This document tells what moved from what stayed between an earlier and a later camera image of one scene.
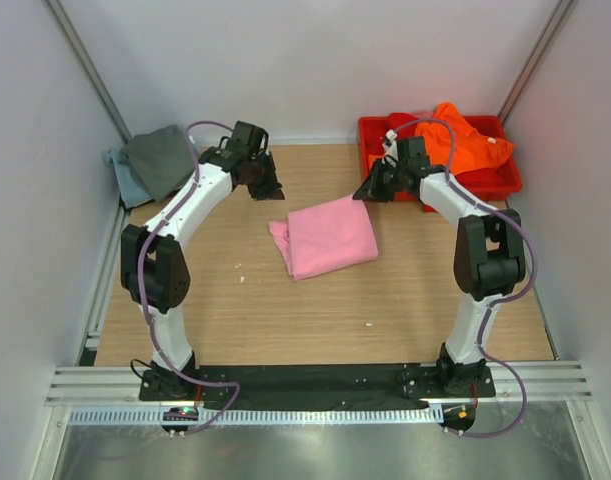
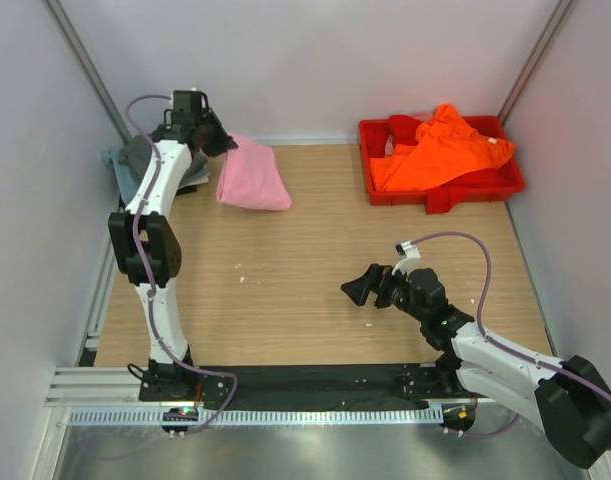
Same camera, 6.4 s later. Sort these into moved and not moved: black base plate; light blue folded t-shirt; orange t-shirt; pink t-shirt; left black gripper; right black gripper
Moved: right black gripper; left black gripper; pink t-shirt
Not moved: orange t-shirt; black base plate; light blue folded t-shirt
